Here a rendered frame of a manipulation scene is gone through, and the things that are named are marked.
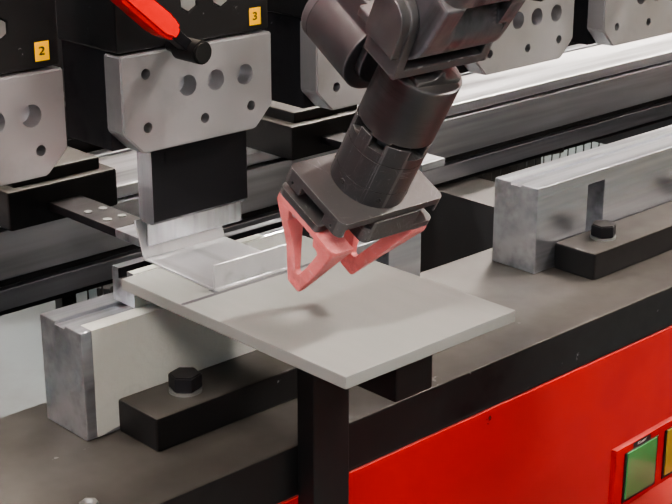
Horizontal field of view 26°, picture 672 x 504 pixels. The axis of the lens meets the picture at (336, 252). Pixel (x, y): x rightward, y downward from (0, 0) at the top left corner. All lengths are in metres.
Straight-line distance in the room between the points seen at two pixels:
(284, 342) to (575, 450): 0.51
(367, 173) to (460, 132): 0.82
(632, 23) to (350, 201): 0.63
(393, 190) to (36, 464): 0.37
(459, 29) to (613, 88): 1.14
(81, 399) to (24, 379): 2.29
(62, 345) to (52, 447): 0.08
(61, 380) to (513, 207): 0.57
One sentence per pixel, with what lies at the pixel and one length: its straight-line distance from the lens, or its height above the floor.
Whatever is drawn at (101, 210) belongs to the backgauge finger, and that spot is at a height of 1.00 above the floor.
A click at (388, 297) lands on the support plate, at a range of 1.14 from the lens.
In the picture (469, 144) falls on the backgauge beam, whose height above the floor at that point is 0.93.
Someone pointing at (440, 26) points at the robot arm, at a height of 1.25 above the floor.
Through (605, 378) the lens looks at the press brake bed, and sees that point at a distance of 1.50.
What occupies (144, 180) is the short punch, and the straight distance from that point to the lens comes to 1.20.
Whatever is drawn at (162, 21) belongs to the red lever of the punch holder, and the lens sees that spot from 1.08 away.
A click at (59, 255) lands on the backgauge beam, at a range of 1.46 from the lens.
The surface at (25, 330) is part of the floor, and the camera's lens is 3.75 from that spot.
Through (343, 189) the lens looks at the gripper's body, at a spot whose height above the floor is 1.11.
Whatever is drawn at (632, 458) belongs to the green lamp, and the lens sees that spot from 1.29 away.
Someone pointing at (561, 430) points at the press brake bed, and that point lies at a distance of 1.46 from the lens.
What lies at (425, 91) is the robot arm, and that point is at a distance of 0.96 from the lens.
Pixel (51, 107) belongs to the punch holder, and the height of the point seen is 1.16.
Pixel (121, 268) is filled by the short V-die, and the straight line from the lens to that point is 1.22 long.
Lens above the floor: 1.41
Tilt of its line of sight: 20 degrees down
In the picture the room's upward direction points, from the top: straight up
